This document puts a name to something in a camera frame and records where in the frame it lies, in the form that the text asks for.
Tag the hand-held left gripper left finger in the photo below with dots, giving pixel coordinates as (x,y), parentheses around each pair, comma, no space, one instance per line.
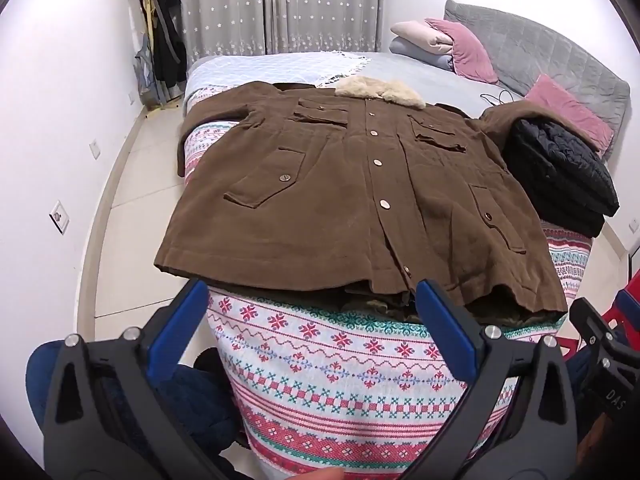
(175,330)

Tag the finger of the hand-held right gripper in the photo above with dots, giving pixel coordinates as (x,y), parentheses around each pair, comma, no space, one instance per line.
(630,297)
(592,322)

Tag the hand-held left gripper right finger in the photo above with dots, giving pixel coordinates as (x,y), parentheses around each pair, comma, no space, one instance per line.
(445,330)

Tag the brown coat with fur collar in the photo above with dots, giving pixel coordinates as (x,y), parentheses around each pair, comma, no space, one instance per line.
(325,200)

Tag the hanging dark clothes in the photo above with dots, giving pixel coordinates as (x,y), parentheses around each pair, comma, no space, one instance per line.
(165,35)

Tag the red plastic stool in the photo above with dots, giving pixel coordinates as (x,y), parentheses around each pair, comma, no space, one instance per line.
(625,322)

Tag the patterned knit blanket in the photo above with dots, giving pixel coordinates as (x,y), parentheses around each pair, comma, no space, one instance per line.
(340,390)

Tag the black quilted jacket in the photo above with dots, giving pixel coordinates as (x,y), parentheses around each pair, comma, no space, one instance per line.
(555,175)

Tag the pink pillow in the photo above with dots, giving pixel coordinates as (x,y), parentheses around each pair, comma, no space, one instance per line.
(565,105)
(467,50)

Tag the bed with grey sheet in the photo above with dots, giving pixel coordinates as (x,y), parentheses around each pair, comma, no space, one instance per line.
(425,75)

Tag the blue hanging bag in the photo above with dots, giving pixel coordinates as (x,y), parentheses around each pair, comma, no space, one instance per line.
(145,75)

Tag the grey quilted headboard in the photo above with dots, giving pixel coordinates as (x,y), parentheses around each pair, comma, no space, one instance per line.
(550,45)

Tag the folded grey-blue quilt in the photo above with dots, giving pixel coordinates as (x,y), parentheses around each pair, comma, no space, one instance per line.
(420,57)

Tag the light blue fringed throw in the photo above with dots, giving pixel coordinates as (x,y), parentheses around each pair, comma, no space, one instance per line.
(280,67)

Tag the folded pink quilt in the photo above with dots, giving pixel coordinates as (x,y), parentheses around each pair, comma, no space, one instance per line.
(415,35)

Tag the grey star-patterned curtain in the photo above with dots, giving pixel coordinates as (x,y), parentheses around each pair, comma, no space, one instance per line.
(280,5)

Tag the white wall switch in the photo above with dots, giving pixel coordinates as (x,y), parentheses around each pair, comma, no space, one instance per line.
(59,217)

